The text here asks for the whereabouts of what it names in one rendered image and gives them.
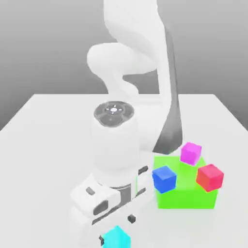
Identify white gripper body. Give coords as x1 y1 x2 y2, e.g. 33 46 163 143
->
70 185 155 248

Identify small cyan cube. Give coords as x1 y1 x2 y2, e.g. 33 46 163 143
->
101 225 131 248

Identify small blue cube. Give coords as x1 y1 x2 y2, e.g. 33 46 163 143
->
152 165 177 194

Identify small magenta cube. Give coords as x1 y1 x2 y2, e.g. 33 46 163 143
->
180 141 202 167

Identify small red cube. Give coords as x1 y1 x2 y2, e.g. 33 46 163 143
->
196 164 225 193

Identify large green box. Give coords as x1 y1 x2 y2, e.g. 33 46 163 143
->
154 154 219 210

